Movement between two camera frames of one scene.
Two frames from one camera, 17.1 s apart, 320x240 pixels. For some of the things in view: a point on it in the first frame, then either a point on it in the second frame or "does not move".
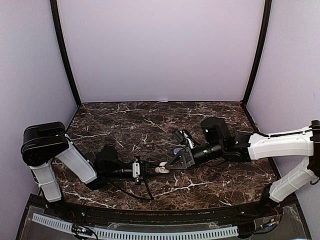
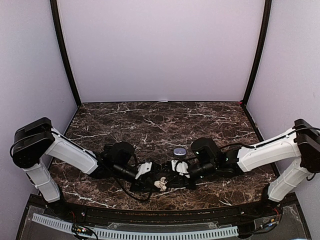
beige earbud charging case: x=161 y=169 to x=161 y=184
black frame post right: x=268 y=5 does not move
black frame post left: x=54 y=7 does not move
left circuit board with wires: x=81 y=230 does not move
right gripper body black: x=189 y=157 to x=188 y=184
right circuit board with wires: x=271 y=222 does not move
